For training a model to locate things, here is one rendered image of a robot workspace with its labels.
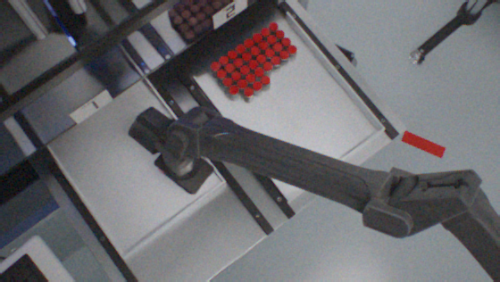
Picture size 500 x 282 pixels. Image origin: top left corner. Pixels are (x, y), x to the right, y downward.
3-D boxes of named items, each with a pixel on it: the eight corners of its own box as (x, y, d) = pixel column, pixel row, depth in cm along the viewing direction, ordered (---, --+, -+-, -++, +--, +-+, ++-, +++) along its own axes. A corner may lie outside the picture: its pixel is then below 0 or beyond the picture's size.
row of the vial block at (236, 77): (221, 87, 135) (220, 80, 131) (286, 43, 138) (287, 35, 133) (227, 95, 135) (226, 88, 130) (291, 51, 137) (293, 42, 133)
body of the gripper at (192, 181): (174, 139, 120) (170, 129, 113) (215, 170, 119) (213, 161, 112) (154, 165, 119) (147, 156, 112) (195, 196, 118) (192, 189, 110)
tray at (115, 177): (37, 133, 133) (32, 128, 130) (136, 66, 137) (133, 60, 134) (125, 259, 126) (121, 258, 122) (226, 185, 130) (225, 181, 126)
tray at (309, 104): (194, 81, 136) (192, 76, 132) (287, 18, 140) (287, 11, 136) (287, 203, 129) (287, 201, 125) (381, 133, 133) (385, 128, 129)
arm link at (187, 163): (179, 174, 105) (200, 149, 106) (149, 150, 106) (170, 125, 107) (183, 181, 112) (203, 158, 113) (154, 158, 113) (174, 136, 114)
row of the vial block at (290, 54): (227, 95, 135) (226, 88, 130) (292, 51, 137) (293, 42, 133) (233, 103, 134) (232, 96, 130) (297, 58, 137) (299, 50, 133)
